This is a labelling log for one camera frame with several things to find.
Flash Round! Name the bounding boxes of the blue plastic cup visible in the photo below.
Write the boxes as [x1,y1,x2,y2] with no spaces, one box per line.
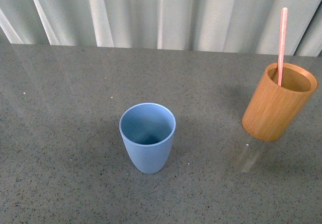
[119,103,176,174]

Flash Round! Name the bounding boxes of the round bamboo chopstick holder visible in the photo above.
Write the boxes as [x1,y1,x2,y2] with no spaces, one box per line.
[242,63,318,141]

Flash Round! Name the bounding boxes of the white pleated curtain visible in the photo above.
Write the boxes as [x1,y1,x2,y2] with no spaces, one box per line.
[1,0,321,56]

